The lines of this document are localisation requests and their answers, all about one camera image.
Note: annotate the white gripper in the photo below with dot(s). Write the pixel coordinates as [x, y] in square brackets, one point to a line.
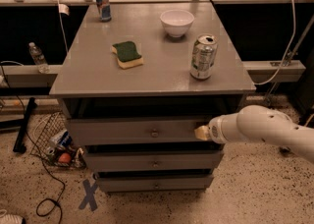
[215, 131]

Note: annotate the grey top drawer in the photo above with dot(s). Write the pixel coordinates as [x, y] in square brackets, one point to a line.
[101, 131]

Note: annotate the grey drawer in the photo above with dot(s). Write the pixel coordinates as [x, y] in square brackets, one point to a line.
[101, 131]
[155, 183]
[153, 161]

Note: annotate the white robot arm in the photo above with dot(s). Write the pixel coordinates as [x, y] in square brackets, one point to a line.
[256, 124]

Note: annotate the grey drawer cabinet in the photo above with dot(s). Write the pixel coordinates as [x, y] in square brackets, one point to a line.
[133, 96]

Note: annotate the grey bottom drawer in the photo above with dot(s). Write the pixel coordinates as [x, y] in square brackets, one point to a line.
[155, 183]

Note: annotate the grey middle drawer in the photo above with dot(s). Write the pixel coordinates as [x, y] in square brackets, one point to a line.
[153, 161]

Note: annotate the green and silver soda can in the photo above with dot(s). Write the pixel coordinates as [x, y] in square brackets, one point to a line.
[203, 56]

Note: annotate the green and yellow sponge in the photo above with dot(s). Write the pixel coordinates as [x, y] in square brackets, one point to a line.
[127, 55]

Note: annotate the white bowl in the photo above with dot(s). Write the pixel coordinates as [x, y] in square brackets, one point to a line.
[176, 23]

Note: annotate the blue tape cross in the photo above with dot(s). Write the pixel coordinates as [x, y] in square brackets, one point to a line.
[89, 199]

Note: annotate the blue energy drink can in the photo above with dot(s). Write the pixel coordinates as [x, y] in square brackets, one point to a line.
[104, 10]

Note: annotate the clear plastic water bottle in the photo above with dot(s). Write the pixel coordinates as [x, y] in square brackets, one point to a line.
[38, 58]

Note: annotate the black bar on floor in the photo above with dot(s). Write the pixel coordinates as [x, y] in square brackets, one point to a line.
[19, 146]

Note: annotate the metal rail frame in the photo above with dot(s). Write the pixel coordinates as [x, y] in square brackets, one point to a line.
[247, 33]

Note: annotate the wire basket with trash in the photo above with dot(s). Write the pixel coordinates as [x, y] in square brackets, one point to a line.
[55, 146]

